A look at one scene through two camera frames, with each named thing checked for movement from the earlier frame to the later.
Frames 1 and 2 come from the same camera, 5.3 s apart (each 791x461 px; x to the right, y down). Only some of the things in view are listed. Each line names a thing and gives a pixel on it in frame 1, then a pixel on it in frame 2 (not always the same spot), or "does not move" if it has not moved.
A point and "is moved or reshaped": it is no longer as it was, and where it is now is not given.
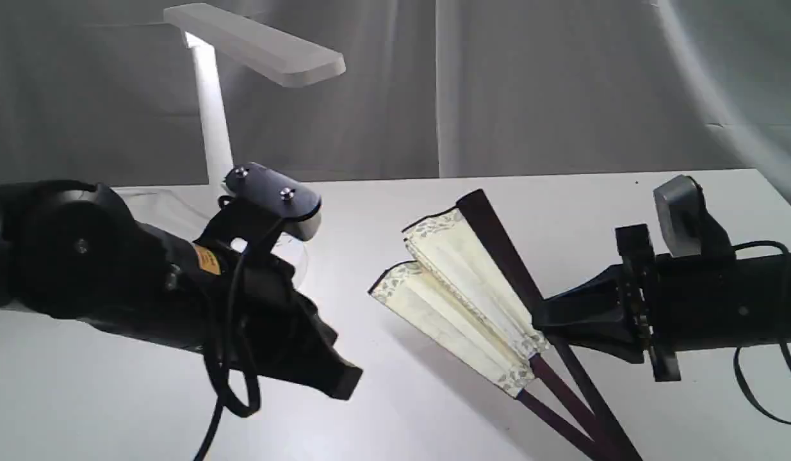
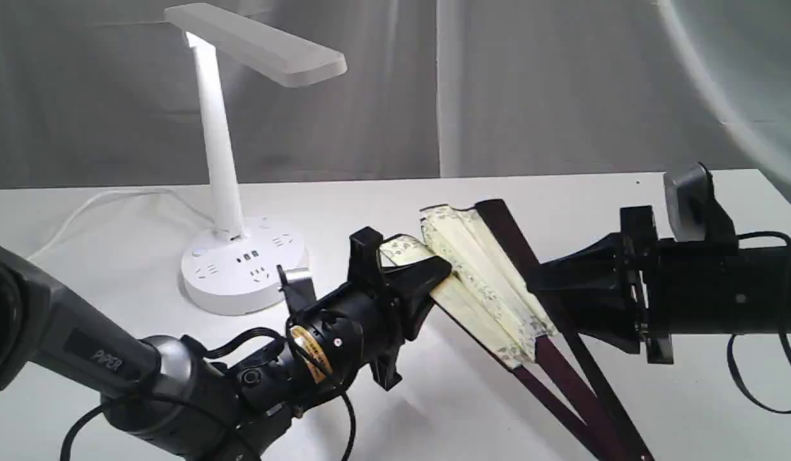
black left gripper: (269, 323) -> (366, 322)
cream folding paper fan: (467, 284) is moved or reshaped
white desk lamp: (291, 61) does not move
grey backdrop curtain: (102, 93) does not move
